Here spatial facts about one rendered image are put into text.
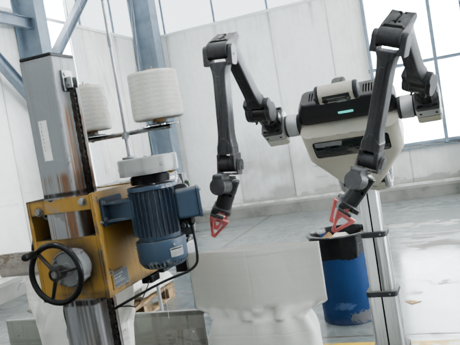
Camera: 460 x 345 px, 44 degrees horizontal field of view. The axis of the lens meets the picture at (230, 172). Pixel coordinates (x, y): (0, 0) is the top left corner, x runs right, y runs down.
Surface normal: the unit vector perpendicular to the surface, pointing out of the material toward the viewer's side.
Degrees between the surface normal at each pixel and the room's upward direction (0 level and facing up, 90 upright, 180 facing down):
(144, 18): 90
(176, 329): 90
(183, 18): 90
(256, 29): 90
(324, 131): 40
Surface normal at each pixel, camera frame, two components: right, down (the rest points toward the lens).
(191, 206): 0.07, 0.04
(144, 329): -0.33, 0.11
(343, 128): -0.36, -0.69
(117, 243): 0.93, -0.14
